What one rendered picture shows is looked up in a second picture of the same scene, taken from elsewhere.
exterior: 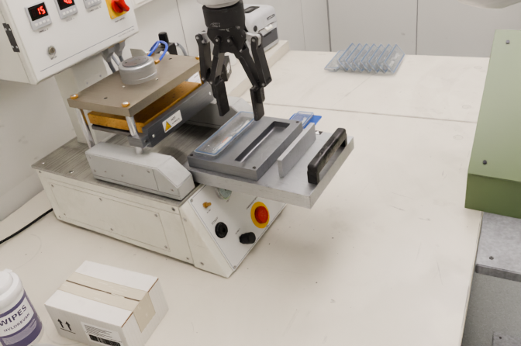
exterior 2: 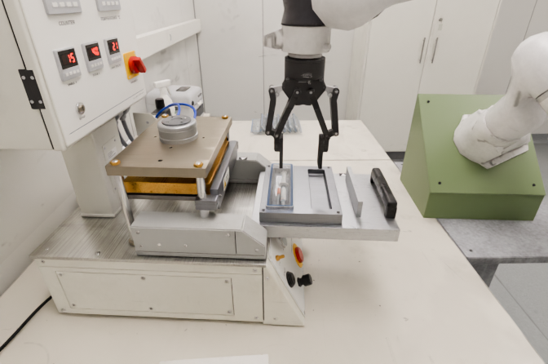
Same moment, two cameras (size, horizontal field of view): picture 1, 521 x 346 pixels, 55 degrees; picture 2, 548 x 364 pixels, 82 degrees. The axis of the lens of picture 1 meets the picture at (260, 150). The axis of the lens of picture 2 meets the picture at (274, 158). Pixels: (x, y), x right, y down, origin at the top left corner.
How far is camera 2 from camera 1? 0.59 m
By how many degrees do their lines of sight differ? 28
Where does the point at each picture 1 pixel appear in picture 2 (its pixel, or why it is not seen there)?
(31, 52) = (60, 109)
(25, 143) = not seen: outside the picture
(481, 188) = (437, 201)
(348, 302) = (417, 317)
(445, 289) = (468, 282)
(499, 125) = (440, 157)
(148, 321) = not seen: outside the picture
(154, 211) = (226, 277)
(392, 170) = not seen: hidden behind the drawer
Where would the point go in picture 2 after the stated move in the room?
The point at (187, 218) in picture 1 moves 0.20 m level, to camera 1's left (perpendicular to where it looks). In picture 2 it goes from (271, 277) to (165, 326)
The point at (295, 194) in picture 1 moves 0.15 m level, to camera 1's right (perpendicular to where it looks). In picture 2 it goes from (385, 230) to (432, 206)
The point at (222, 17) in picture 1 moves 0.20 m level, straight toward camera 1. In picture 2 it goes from (315, 68) to (415, 93)
